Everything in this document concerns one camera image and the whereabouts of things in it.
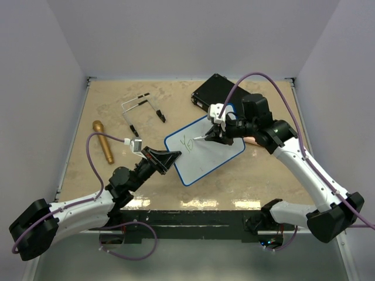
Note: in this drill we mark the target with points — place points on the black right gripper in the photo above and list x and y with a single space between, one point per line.
224 137

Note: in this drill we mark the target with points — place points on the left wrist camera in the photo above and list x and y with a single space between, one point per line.
136 145

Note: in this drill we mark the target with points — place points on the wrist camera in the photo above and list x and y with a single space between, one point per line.
216 113
136 145

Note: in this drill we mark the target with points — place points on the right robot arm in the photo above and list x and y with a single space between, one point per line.
334 208

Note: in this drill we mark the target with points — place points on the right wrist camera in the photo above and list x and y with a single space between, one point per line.
216 113

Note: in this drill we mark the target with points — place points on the white whiteboard marker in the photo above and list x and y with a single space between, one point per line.
199 137

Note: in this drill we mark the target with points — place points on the gold microphone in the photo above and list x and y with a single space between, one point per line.
99 127

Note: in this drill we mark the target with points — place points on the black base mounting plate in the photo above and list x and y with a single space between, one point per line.
239 225

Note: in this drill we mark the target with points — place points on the blue framed whiteboard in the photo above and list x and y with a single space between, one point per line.
199 157

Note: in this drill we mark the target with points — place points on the black hard case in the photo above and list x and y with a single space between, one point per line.
215 90

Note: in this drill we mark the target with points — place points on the pink microphone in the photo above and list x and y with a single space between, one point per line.
250 140

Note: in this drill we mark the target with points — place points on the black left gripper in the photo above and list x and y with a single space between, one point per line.
160 159

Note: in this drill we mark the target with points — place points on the wire whiteboard stand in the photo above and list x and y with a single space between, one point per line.
134 109

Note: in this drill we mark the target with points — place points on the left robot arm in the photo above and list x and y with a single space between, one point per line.
43 224

